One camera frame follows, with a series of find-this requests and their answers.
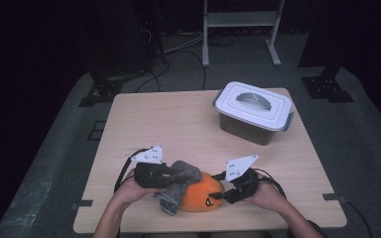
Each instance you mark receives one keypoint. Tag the black floor tape square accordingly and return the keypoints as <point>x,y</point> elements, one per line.
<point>96,121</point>

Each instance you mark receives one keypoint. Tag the person's left hand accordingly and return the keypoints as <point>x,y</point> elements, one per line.
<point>129,191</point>

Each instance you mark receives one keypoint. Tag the black tape strip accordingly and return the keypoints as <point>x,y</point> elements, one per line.
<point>330,197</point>
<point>85,203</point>

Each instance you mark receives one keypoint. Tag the black stand base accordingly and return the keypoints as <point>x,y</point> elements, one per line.
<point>104,91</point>
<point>325,88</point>

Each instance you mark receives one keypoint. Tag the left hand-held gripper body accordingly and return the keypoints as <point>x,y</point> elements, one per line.
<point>150,177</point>

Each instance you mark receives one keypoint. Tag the orange plush toy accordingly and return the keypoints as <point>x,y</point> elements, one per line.
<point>198,195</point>

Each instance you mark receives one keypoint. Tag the grey cloth pouch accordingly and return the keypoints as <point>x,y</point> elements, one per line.
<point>175,198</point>

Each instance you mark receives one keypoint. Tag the storage box with white lid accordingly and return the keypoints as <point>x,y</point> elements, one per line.
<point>254,105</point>

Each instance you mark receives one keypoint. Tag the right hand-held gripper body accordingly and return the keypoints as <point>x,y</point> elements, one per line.
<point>246,186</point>

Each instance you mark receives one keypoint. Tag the dark equipment stand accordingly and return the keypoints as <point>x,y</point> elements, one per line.
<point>152,39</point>

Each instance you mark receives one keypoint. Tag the white metal stand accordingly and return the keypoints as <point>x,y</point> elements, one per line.
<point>241,19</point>

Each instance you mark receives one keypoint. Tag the person's right hand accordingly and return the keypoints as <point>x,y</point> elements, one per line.
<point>268,195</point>

